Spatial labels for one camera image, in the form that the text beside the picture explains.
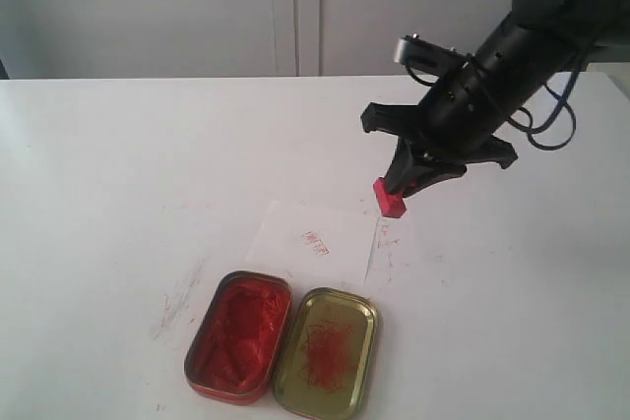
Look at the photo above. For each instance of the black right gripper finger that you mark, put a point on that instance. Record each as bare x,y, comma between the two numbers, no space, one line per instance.
426,174

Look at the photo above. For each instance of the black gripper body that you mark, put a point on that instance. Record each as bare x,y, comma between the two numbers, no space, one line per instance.
456,119

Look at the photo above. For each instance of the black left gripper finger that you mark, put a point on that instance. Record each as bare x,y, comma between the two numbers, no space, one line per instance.
400,178

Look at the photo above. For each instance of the red stamp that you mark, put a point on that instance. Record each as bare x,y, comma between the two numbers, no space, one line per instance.
390,205

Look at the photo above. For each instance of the red ink pad tin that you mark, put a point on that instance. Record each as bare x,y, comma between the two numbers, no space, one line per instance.
234,353

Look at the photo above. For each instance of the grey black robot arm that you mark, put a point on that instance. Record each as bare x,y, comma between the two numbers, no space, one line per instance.
550,36

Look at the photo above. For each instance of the white paper sheet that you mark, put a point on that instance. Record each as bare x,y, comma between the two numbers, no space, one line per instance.
326,244

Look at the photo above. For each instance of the gold tin lid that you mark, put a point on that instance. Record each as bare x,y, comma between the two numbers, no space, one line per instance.
323,368

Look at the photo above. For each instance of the white cabinet doors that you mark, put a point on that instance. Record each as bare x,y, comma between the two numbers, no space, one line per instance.
73,39

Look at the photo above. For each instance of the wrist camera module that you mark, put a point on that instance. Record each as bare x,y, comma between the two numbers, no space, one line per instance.
426,57

